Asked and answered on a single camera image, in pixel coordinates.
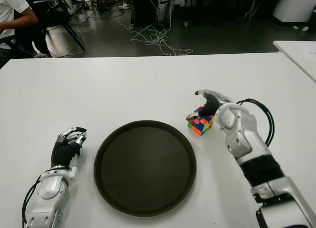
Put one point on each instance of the white power strip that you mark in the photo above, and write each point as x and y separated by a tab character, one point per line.
124	7

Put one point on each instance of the seated person white shirt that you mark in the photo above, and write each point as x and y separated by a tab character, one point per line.
10	11

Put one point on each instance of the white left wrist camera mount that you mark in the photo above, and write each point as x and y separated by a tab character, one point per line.
74	172

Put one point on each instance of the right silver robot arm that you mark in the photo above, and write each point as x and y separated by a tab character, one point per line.
244	134

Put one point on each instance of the multicolour Rubik's cube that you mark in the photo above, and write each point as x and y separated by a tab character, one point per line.
200	129

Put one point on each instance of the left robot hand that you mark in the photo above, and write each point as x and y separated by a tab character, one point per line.
63	154

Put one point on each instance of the black office chair armrest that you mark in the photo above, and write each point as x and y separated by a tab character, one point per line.
7	41

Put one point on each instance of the white pedestal cabinet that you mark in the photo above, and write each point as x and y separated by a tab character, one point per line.
293	6

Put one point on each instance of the black chair with slanted legs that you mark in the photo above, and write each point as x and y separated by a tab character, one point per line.
56	18

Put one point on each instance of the white side table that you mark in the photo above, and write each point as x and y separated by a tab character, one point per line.
298	55

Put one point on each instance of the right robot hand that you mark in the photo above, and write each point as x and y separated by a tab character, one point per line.
212	104

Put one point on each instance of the tall black cabinet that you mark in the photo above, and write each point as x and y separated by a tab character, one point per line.
144	8

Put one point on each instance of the dark brown round plate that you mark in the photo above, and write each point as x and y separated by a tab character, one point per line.
145	168

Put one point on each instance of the black trousered leg white shoe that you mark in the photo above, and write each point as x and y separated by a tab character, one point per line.
37	38

